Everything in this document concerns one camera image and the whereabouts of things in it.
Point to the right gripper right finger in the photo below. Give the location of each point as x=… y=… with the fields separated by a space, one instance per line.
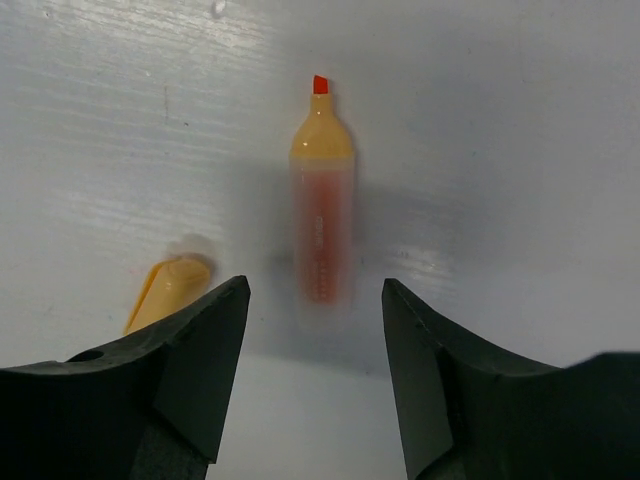
x=469 y=408

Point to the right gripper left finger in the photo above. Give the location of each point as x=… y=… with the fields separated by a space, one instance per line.
x=150 y=405

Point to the orange highlighter cap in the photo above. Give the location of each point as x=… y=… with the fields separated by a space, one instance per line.
x=170 y=286

